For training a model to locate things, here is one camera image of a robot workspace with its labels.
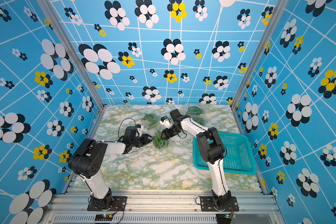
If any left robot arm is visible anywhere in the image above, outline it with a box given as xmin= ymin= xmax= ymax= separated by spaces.
xmin=68 ymin=125 xmax=153 ymax=211

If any frame post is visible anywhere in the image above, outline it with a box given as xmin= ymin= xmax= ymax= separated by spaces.
xmin=37 ymin=0 xmax=105 ymax=110
xmin=231 ymin=0 xmax=288 ymax=110

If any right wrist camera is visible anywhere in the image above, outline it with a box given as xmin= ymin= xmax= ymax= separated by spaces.
xmin=160 ymin=116 xmax=171 ymax=128

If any left circuit board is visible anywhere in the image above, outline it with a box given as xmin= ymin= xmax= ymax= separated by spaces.
xmin=94 ymin=214 xmax=114 ymax=223

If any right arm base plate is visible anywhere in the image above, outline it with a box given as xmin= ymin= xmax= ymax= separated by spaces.
xmin=197 ymin=196 xmax=239 ymax=212

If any aluminium front rail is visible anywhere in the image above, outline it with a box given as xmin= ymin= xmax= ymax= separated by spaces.
xmin=42 ymin=190 xmax=285 ymax=224

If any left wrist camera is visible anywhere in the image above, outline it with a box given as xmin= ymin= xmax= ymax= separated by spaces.
xmin=136 ymin=124 xmax=143 ymax=137

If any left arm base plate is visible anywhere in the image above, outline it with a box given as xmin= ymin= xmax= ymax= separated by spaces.
xmin=87 ymin=196 xmax=128 ymax=211

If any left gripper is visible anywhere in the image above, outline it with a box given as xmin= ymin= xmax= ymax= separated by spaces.
xmin=131 ymin=133 xmax=155 ymax=148

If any circuit board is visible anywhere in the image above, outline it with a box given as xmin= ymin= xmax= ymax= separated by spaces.
xmin=216 ymin=214 xmax=237 ymax=224
xmin=94 ymin=214 xmax=114 ymax=223

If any right circuit board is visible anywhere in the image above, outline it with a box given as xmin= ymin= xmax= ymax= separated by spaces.
xmin=216 ymin=214 xmax=237 ymax=224

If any left frame post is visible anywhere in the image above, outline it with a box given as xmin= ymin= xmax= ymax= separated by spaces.
xmin=37 ymin=0 xmax=105 ymax=110

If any teal plastic basket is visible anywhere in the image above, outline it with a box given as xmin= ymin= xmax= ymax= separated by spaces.
xmin=192 ymin=131 xmax=257 ymax=175

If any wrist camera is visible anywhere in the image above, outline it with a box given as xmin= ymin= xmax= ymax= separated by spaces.
xmin=136 ymin=124 xmax=143 ymax=137
xmin=160 ymin=116 xmax=171 ymax=128

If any right frame post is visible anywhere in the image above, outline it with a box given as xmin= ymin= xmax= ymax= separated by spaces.
xmin=231 ymin=0 xmax=288 ymax=110

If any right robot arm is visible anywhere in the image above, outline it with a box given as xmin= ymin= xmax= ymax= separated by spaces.
xmin=160 ymin=109 xmax=231 ymax=211

